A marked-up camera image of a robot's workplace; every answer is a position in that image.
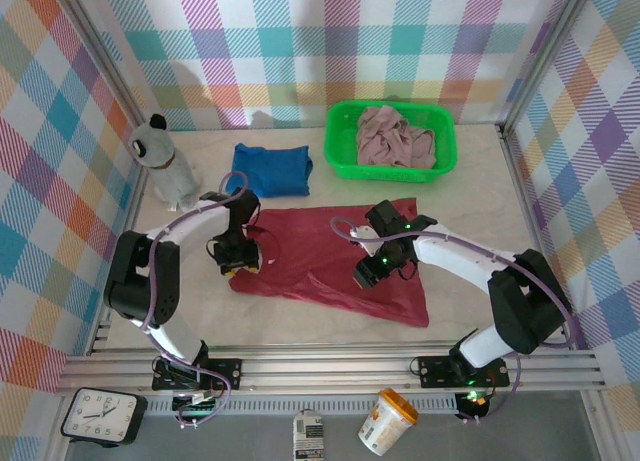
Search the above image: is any red tank top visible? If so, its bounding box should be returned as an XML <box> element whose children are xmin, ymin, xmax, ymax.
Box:
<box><xmin>228</xmin><ymin>196</ymin><xmax>431</xmax><ymax>330</ymax></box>

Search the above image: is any aluminium side rail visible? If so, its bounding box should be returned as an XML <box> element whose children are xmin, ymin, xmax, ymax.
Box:
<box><xmin>499</xmin><ymin>125</ymin><xmax>575</xmax><ymax>351</ymax></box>
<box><xmin>87</xmin><ymin>170</ymin><xmax>151</xmax><ymax>357</ymax></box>

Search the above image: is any aluminium front rail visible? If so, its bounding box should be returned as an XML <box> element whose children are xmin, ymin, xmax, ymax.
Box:
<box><xmin>53</xmin><ymin>345</ymin><xmax>609</xmax><ymax>398</ymax></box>

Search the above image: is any white slotted cable duct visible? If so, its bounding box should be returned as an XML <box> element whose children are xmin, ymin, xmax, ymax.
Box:
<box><xmin>147</xmin><ymin>398</ymin><xmax>461</xmax><ymax>416</ymax></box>

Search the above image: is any grey plush animal toy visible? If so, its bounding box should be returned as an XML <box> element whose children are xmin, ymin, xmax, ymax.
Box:
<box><xmin>128</xmin><ymin>113</ymin><xmax>204</xmax><ymax>213</ymax></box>

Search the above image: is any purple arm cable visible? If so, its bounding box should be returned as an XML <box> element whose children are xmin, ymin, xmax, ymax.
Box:
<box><xmin>330</xmin><ymin>216</ymin><xmax>575</xmax><ymax>425</ymax></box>
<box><xmin>139</xmin><ymin>169</ymin><xmax>252</xmax><ymax>428</ymax></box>

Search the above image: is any black and white carton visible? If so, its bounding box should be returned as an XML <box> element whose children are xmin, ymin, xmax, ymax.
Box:
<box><xmin>292</xmin><ymin>409</ymin><xmax>326</xmax><ymax>461</ymax></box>

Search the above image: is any mauve pink tank top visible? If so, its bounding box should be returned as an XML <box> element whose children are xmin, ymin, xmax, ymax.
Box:
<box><xmin>355</xmin><ymin>105</ymin><xmax>436</xmax><ymax>170</ymax></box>

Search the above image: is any small electronics board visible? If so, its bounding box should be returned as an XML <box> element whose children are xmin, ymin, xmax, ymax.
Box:
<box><xmin>172</xmin><ymin>390</ymin><xmax>224</xmax><ymax>417</ymax></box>
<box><xmin>455</xmin><ymin>389</ymin><xmax>492</xmax><ymax>418</ymax></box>

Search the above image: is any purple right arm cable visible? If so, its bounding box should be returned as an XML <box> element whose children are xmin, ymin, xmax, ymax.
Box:
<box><xmin>330</xmin><ymin>216</ymin><xmax>575</xmax><ymax>425</ymax></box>

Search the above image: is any green plastic basket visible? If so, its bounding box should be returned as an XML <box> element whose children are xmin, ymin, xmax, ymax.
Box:
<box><xmin>324</xmin><ymin>99</ymin><xmax>460</xmax><ymax>186</ymax></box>

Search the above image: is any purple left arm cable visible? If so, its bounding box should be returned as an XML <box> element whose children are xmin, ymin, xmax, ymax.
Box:
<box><xmin>139</xmin><ymin>169</ymin><xmax>252</xmax><ymax>428</ymax></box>

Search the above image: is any white cup with orange lid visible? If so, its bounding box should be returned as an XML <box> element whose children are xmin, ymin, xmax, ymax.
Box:
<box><xmin>357</xmin><ymin>388</ymin><xmax>420</xmax><ymax>457</ymax></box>

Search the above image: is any aluminium frame post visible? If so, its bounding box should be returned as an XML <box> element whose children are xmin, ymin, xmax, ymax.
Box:
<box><xmin>499</xmin><ymin>0</ymin><xmax>599</xmax><ymax>135</ymax></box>
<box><xmin>57</xmin><ymin>0</ymin><xmax>151</xmax><ymax>132</ymax></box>

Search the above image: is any black alarm clock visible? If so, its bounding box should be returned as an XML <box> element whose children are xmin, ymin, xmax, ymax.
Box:
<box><xmin>60</xmin><ymin>387</ymin><xmax>149</xmax><ymax>448</ymax></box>

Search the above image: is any blue tank top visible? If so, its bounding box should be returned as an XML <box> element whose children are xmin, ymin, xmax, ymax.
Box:
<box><xmin>225</xmin><ymin>143</ymin><xmax>315</xmax><ymax>199</ymax></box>

